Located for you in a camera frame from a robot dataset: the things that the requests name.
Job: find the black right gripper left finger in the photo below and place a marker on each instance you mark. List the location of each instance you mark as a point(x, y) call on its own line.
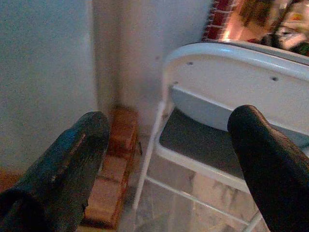
point(53, 178)

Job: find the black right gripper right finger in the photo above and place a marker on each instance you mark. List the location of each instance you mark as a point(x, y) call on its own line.
point(275, 169)

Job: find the grey metal folding chair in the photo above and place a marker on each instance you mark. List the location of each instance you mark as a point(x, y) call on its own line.
point(217, 79)

